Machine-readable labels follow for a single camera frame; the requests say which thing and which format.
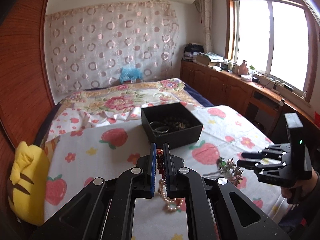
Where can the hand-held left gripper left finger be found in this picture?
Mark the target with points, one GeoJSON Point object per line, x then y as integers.
{"type": "Point", "coordinates": [153, 170]}

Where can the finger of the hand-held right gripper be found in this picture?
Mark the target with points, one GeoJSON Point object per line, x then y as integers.
{"type": "Point", "coordinates": [260, 166]}
{"type": "Point", "coordinates": [262, 153]}

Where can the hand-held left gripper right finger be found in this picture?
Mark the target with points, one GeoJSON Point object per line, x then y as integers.
{"type": "Point", "coordinates": [167, 170]}

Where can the green pink beaded brooch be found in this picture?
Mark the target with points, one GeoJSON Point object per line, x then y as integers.
{"type": "Point", "coordinates": [228, 170]}

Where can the black jewelry box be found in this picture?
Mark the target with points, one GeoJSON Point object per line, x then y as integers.
{"type": "Point", "coordinates": [175, 137]}

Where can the brown patterned bangle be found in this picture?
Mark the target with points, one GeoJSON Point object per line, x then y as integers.
{"type": "Point", "coordinates": [162, 130]}

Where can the pale green jade bangle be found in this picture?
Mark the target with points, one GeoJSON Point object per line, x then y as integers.
{"type": "Point", "coordinates": [155, 123]}

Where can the person's right hand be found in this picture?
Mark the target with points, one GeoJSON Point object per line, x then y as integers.
{"type": "Point", "coordinates": [286, 195]}

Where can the wooden chair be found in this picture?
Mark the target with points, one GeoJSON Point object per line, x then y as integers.
{"type": "Point", "coordinates": [265, 112]}

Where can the white tissue pack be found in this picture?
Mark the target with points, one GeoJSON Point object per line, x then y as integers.
{"type": "Point", "coordinates": [247, 78]}

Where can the floral bedspread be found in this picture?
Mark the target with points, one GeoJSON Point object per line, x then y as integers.
{"type": "Point", "coordinates": [120, 100]}

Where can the dark blue bed sheet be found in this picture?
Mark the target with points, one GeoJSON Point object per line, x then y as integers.
{"type": "Point", "coordinates": [200, 98]}

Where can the brown wooden low cabinet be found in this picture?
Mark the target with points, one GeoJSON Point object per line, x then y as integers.
{"type": "Point", "coordinates": [215, 82]}

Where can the pink bottle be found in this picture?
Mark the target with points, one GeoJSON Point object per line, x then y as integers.
{"type": "Point", "coordinates": [243, 67]}

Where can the white small flower sheet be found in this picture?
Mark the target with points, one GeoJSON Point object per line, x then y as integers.
{"type": "Point", "coordinates": [75, 122]}

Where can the blue plush toy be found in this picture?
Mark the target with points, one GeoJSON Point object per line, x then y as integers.
{"type": "Point", "coordinates": [130, 75]}

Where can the cardboard box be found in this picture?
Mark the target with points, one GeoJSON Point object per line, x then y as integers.
{"type": "Point", "coordinates": [206, 60]}

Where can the wooden framed window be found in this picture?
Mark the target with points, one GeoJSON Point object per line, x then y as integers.
{"type": "Point", "coordinates": [270, 37]}

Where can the pile of dark clothes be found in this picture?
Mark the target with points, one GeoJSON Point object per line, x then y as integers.
{"type": "Point", "coordinates": [192, 52]}

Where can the yellow plush toy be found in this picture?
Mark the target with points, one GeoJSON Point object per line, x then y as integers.
{"type": "Point", "coordinates": [27, 185]}

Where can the pink circle patterned curtain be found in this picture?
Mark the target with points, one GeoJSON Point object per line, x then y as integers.
{"type": "Point", "coordinates": [112, 45]}

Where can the beige window curtain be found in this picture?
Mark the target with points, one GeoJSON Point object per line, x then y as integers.
{"type": "Point", "coordinates": [206, 15]}

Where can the brown wooden wardrobe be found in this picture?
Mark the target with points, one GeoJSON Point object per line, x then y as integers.
{"type": "Point", "coordinates": [22, 80]}

